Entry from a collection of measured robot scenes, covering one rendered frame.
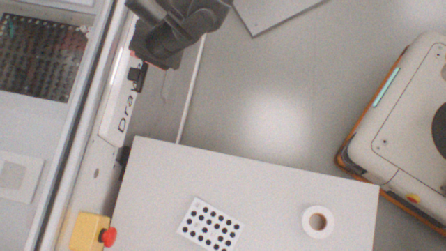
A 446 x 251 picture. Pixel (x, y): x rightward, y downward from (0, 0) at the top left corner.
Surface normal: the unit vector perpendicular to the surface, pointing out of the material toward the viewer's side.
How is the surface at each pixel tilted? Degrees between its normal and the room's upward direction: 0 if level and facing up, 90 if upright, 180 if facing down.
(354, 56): 0
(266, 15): 3
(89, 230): 0
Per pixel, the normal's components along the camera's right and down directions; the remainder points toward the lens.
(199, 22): -0.17, 0.70
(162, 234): -0.04, -0.25
